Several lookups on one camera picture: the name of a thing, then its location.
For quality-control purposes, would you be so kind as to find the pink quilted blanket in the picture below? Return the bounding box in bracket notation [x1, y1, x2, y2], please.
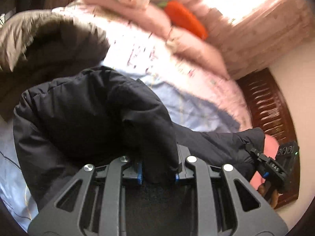
[54, 0, 252, 131]

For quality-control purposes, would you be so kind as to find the red carrot plush toy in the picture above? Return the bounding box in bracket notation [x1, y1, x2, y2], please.
[158, 0, 208, 40]

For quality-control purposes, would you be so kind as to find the person's right hand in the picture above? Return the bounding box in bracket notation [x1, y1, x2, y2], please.
[257, 183, 280, 209]

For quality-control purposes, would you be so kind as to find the black puffer jacket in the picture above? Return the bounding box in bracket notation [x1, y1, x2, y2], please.
[13, 66, 265, 209]

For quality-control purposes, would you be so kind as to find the brown fur trimmed coat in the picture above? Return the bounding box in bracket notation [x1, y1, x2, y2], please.
[1, 10, 109, 122]

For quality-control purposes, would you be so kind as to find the light blue bed sheet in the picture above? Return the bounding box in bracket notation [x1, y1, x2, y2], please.
[1, 65, 245, 232]

